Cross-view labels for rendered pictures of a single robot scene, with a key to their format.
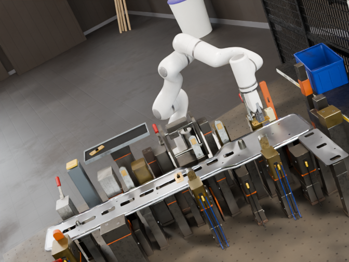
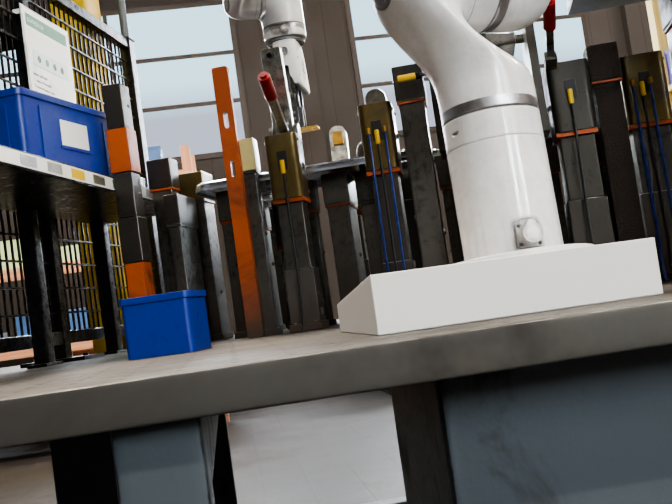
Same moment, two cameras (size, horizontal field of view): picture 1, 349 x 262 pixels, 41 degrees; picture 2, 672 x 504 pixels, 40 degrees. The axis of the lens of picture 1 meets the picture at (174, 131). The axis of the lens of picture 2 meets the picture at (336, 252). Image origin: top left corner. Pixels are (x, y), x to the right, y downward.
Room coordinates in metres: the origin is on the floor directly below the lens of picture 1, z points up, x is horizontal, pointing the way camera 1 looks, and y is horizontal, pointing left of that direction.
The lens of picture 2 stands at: (3.73, -0.07, 0.74)
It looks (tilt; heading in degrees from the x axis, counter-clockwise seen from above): 3 degrees up; 189
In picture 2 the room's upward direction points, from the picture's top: 8 degrees counter-clockwise
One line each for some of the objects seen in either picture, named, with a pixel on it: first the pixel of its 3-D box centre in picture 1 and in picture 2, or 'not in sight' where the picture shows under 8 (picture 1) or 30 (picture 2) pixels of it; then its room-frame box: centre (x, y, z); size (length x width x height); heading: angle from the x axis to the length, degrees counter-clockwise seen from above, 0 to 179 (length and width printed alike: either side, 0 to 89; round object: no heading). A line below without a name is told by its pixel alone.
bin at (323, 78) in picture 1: (320, 67); (36, 146); (2.20, -0.82, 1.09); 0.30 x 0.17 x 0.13; 173
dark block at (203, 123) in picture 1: (215, 153); (425, 189); (2.17, -0.15, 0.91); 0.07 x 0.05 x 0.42; 0
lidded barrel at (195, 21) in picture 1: (191, 14); not in sight; (7.58, -1.04, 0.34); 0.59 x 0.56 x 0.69; 16
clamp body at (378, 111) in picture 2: (229, 153); (390, 212); (2.16, -0.21, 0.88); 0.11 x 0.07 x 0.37; 0
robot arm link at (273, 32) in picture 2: (247, 85); (284, 35); (1.96, -0.39, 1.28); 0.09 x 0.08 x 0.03; 0
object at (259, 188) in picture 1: (253, 172); (378, 243); (1.96, -0.27, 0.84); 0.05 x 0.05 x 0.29; 0
